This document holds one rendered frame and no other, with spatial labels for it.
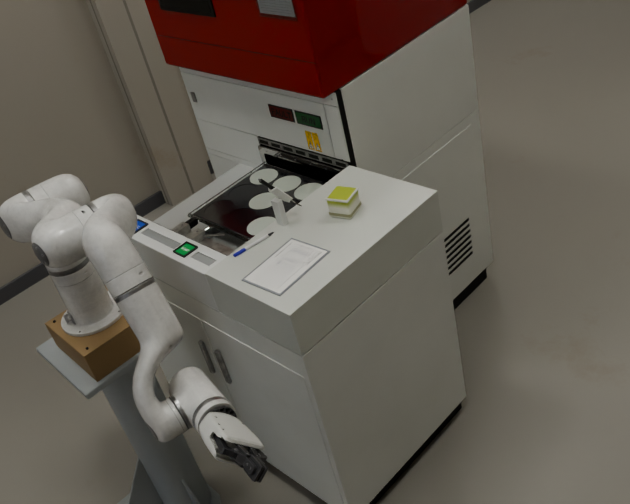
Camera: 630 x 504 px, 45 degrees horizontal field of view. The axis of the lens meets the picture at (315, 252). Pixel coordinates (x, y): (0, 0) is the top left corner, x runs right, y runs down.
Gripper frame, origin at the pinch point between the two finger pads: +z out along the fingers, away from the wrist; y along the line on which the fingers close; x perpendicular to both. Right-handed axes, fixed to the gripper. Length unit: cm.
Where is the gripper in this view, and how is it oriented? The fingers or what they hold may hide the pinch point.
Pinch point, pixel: (255, 468)
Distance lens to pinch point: 144.7
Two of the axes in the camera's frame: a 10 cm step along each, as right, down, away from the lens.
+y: -7.0, -3.3, -6.4
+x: 4.9, -8.7, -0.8
